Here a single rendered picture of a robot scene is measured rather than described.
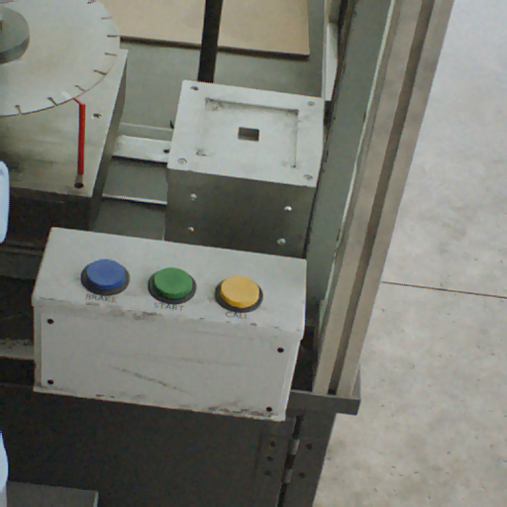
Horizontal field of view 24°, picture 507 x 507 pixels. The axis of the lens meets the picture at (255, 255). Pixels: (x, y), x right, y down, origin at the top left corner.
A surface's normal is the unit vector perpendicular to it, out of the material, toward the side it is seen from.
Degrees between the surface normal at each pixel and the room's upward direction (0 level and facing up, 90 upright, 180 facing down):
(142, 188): 0
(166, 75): 0
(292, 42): 0
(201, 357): 90
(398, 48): 90
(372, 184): 90
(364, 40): 90
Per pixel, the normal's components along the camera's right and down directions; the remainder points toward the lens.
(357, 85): -0.06, 0.68
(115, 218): 0.11, -0.73
